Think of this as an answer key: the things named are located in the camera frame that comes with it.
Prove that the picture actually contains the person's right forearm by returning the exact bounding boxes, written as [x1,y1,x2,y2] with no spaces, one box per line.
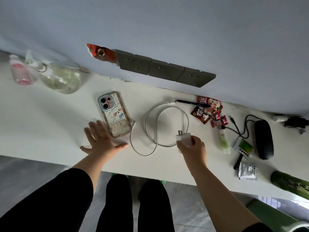
[191,165,261,232]

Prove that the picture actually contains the black cable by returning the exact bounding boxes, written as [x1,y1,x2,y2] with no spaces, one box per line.
[223,114,260,139]

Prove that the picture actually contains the white charger plug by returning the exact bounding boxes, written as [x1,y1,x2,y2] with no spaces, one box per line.
[175,130,193,154]

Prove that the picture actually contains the silver sachet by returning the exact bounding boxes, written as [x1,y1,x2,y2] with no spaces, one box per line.
[238,162,258,181]

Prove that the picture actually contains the grey wall socket panel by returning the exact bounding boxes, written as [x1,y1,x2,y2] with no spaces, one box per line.
[115,49,217,88]

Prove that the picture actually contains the black long sleeve top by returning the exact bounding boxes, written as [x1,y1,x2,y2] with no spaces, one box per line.
[0,168,273,232]

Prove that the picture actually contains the small pink bottle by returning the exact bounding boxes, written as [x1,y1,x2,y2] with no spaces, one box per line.
[9,54,34,85]

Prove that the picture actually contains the white charging cable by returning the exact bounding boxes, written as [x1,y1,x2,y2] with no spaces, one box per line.
[129,101,190,157]

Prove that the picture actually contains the person's right hand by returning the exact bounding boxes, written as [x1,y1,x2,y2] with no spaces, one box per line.
[176,135,208,176]

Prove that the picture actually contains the small green and white box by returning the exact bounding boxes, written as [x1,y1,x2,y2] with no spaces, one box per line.
[233,137,254,158]

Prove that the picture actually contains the person's left hand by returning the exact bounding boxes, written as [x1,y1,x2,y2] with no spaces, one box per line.
[80,120,129,160]

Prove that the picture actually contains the black trousers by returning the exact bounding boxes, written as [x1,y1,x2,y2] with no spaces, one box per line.
[95,174,175,232]

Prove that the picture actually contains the red and white snack packet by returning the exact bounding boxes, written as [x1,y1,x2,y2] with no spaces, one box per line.
[197,96,223,116]

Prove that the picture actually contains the clear glass spray bottle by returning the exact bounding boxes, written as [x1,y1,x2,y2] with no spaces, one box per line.
[25,49,80,94]

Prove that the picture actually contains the dark red snack packet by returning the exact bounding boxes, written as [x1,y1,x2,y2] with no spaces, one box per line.
[191,106,212,125]

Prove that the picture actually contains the black marker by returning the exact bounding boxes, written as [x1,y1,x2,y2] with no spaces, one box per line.
[233,153,243,171]

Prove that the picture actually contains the small black device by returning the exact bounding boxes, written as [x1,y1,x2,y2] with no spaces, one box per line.
[284,116,309,135]

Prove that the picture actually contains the green patterned bottle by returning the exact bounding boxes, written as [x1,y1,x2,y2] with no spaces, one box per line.
[270,170,309,201]

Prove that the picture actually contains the phone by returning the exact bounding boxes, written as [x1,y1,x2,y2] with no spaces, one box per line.
[98,91,132,138]

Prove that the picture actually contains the white TV cabinet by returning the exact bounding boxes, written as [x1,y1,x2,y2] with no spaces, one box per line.
[0,50,309,201]

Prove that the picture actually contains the black glasses case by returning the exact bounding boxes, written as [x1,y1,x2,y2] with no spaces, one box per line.
[253,120,275,160]

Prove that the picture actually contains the green trash bin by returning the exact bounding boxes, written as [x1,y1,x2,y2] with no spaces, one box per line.
[246,199,309,232]

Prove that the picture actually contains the green and white tube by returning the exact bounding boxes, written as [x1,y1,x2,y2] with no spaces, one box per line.
[218,128,231,154]

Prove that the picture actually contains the person's left forearm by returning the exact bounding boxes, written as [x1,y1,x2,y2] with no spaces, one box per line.
[72,154,114,191]

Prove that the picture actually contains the black pen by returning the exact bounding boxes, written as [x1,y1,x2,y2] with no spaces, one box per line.
[176,100,211,108]

